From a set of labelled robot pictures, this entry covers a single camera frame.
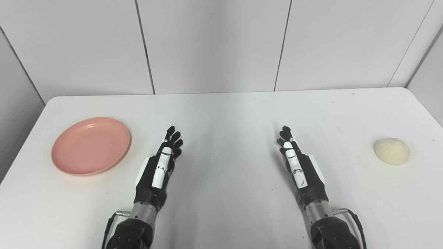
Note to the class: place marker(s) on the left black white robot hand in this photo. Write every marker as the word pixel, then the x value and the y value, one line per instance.
pixel 155 178

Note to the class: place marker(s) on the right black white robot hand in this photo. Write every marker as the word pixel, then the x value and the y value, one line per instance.
pixel 304 173

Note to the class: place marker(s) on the pink plate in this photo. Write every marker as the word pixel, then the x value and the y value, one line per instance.
pixel 91 146

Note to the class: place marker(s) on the white steamed bun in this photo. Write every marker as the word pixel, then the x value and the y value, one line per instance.
pixel 392 151

